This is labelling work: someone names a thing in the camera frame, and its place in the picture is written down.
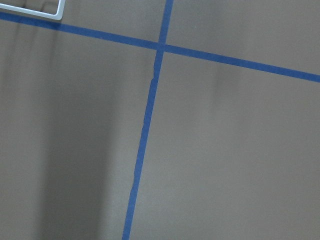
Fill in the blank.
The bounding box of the white wire cup rack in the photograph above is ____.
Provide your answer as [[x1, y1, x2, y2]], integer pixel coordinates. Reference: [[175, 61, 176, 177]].
[[0, 0, 66, 21]]

